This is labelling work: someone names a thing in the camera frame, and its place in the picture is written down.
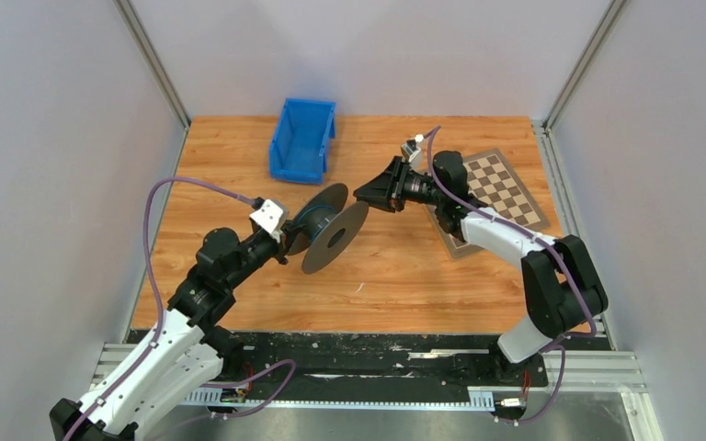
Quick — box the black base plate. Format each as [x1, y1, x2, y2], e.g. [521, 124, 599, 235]
[216, 332, 548, 403]

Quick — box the right aluminium frame post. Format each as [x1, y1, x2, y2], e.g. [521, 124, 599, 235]
[542, 0, 630, 132]

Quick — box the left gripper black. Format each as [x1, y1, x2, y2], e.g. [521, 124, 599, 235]
[223, 218, 304, 290]

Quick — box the aluminium frame post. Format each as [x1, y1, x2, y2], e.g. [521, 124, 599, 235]
[542, 0, 630, 132]
[113, 0, 191, 132]

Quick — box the dark grey cable spool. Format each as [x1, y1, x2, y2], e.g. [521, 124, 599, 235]
[288, 183, 369, 274]

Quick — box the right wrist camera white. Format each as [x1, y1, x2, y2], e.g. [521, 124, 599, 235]
[400, 133, 425, 170]

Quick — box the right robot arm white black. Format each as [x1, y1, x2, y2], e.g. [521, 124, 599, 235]
[354, 151, 609, 384]

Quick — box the slotted grey cable duct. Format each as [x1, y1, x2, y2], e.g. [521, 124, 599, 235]
[182, 386, 495, 412]

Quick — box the wooden chessboard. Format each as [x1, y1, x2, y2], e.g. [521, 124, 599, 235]
[427, 148, 552, 261]

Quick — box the left aluminium frame post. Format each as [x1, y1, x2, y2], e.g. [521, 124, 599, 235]
[113, 0, 191, 132]

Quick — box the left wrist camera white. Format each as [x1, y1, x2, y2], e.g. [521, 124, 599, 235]
[249, 199, 289, 243]

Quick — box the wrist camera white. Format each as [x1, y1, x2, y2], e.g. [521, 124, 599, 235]
[400, 133, 425, 170]
[249, 199, 289, 243]

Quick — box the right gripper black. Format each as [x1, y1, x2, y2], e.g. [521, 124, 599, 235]
[353, 157, 444, 213]

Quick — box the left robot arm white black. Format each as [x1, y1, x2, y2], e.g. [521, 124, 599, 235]
[50, 227, 287, 440]

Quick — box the blue plastic bin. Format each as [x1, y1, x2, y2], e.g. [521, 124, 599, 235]
[268, 98, 336, 185]

